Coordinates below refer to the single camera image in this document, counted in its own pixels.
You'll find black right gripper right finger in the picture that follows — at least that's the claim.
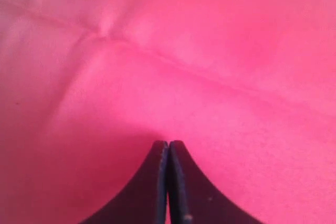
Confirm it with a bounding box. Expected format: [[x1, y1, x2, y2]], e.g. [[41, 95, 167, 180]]
[[166, 141, 260, 224]]

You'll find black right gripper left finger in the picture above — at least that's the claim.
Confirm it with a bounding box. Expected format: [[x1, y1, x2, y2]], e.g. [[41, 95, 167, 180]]
[[82, 141, 169, 224]]

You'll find red table mat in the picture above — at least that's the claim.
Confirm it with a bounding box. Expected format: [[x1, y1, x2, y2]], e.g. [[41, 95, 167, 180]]
[[1, 0, 335, 223]]

